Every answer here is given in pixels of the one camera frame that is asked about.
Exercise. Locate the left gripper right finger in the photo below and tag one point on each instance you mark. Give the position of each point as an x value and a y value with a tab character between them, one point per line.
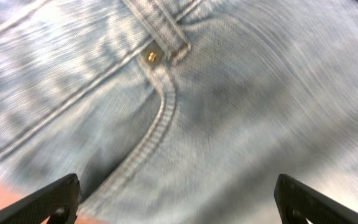
298	203

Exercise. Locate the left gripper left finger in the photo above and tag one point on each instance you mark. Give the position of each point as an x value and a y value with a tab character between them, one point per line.
56	203

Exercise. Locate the light blue denim shorts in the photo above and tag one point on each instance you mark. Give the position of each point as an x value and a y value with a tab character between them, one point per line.
179	111

